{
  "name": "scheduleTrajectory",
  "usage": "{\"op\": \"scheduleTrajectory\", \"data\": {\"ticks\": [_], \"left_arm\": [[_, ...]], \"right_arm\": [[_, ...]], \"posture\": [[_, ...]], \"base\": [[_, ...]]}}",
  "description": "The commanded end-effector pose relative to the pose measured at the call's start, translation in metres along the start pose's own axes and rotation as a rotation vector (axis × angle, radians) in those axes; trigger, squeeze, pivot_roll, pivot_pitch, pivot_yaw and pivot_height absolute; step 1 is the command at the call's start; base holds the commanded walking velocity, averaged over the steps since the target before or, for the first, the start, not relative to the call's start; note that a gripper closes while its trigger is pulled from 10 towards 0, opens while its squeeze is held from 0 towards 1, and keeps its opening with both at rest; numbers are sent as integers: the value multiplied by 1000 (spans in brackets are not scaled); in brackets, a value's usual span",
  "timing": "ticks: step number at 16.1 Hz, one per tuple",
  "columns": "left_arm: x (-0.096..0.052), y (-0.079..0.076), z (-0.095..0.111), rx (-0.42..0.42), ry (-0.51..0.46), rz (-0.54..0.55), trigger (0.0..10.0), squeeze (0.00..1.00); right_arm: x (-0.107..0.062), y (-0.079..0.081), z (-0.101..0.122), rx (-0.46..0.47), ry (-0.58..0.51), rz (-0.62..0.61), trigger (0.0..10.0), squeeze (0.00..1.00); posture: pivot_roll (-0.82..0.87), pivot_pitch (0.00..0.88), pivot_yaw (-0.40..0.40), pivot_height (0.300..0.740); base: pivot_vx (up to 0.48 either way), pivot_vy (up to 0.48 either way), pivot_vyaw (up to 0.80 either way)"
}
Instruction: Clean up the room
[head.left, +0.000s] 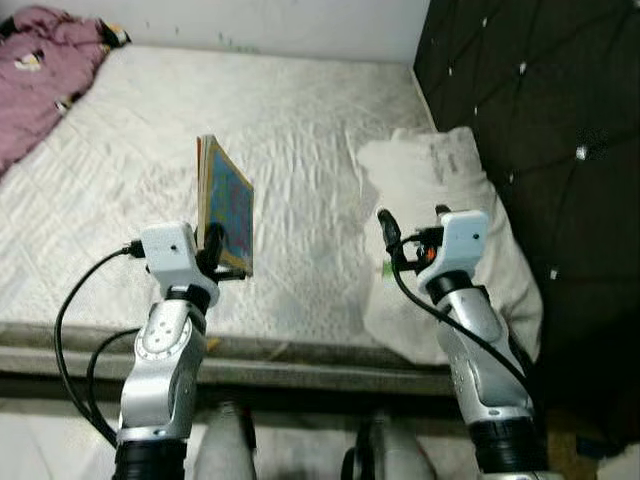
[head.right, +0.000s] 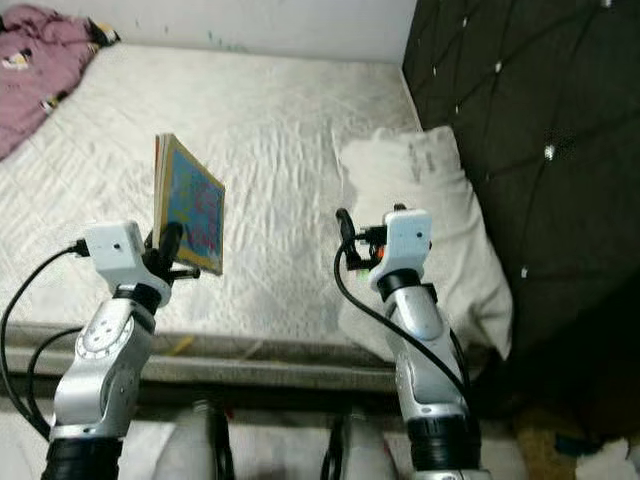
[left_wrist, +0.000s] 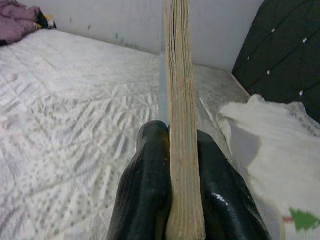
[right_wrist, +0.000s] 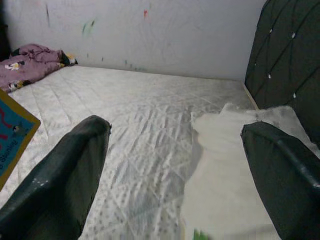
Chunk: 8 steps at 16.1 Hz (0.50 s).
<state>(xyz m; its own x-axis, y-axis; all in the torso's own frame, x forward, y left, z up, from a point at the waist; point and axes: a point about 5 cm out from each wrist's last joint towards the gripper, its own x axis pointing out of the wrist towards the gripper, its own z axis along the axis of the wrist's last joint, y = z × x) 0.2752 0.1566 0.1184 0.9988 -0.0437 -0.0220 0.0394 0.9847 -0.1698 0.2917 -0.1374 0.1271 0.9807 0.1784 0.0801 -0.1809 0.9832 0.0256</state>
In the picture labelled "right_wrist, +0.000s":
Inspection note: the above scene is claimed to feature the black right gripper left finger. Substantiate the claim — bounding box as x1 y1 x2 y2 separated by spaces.
0 114 112 240

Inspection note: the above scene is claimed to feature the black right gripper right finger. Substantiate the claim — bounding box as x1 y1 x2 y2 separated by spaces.
239 121 320 240

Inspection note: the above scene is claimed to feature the blue yellow picture book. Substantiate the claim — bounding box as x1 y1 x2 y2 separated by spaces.
0 88 42 193

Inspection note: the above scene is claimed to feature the white pillow green print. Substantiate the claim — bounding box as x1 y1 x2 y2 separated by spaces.
179 103 320 240

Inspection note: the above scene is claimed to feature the black tufted headboard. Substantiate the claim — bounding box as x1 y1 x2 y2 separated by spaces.
244 0 320 149

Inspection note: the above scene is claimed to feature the pink cartoon print blanket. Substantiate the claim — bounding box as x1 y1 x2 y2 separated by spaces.
0 43 79 94

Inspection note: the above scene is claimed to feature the white quilted mattress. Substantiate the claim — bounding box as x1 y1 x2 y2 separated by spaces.
0 65 320 240

